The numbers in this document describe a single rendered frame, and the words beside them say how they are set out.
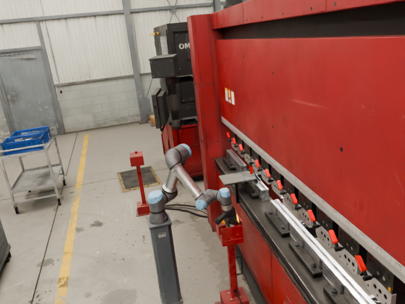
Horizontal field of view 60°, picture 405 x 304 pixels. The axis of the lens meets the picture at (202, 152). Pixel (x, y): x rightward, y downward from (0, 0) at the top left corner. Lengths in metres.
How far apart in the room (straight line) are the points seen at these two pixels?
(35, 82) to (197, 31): 6.75
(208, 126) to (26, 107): 6.87
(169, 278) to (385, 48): 2.36
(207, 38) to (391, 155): 2.47
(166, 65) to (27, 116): 6.70
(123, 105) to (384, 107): 8.73
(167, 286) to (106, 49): 7.37
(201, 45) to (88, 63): 6.35
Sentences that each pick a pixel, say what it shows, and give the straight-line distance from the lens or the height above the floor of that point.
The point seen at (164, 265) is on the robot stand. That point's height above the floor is 0.41.
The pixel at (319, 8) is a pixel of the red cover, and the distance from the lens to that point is 1.59.
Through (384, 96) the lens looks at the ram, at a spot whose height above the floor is 1.88.
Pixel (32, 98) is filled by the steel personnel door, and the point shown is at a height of 1.04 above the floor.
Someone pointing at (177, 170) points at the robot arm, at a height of 1.25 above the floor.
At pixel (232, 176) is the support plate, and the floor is 1.00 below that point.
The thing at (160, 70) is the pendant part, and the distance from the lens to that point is 3.58.
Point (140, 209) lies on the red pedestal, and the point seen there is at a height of 0.09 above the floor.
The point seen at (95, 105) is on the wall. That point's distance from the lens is 9.68.
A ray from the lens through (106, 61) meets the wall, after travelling 9.56.
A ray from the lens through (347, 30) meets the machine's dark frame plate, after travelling 1.60.
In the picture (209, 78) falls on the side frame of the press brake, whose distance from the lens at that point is 3.48.
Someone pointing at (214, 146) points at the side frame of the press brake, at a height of 1.01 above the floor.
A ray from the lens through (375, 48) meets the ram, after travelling 1.32.
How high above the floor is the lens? 2.13
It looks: 19 degrees down
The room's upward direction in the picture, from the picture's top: 6 degrees counter-clockwise
